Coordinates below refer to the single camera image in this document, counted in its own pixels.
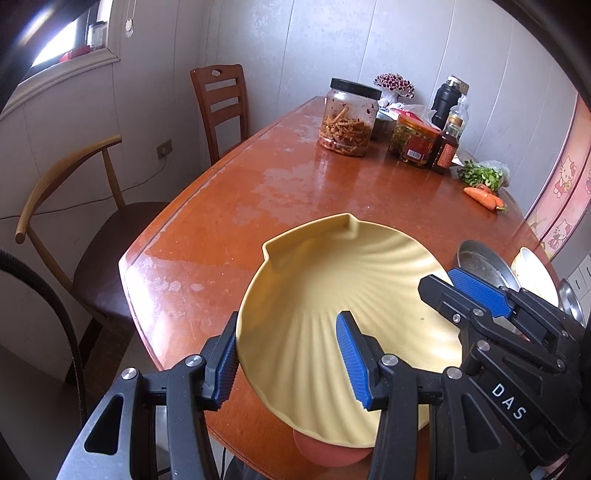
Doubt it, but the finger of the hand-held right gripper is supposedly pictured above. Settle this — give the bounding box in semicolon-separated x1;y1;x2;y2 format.
447;268;587;352
418;274;568;374

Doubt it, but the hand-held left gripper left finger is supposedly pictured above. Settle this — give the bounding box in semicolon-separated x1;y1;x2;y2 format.
55;311;241;480

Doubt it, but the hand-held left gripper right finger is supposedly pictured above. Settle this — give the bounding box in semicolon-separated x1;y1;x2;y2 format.
335;311;536;480

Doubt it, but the shallow steel plate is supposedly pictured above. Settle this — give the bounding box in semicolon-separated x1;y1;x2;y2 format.
456;240;520;301

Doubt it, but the yellow shell-shaped plate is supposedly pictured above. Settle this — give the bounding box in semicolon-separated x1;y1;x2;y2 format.
235;212;462;448

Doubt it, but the large steel bowl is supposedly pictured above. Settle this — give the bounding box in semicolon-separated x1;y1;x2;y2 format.
557;278;583;319

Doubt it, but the yellow bowl with white inside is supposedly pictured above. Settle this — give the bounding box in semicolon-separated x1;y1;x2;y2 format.
510;247;561;305

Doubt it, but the bunch of green vegetables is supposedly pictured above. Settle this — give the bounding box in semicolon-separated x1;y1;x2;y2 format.
457;159;511;192

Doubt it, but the pink cartoon sliding door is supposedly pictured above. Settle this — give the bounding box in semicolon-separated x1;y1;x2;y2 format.
522;95;591;266

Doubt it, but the dark sauce bottle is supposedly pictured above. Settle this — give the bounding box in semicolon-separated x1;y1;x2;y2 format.
431;113;462;175

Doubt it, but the curved-back chair with dark seat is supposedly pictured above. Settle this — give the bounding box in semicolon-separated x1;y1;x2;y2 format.
15;135;171;384

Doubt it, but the pickle jar with red label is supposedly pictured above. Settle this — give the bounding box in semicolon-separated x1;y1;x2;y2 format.
389;113;441;168

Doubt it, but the steel container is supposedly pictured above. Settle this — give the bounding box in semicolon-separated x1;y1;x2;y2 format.
372;113;398;141

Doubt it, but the clear plastic bottle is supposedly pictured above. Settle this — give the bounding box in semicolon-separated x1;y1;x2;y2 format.
450;95;470;125

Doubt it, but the red and white plastic bag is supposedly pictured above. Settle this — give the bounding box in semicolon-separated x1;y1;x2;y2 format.
385;102;437;125

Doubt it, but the black thermos bottle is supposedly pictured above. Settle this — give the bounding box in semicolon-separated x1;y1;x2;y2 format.
431;76;469;130

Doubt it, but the glass jar with black lid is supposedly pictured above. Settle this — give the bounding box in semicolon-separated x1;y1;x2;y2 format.
317;78;383;158

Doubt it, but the red bead flower ornament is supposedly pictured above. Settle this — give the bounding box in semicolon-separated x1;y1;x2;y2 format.
373;73;415;104

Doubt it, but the brown slatted wooden chair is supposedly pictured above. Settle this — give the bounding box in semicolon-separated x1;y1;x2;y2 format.
190;64;252;167

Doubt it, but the red lid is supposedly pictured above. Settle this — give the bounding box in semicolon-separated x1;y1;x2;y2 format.
59;45;93;63

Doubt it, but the white wall switch panel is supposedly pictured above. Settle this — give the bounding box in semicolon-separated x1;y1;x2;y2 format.
567;251;591;296

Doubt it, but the black cable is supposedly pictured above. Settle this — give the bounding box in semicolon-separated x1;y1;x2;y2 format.
0;249;88;430

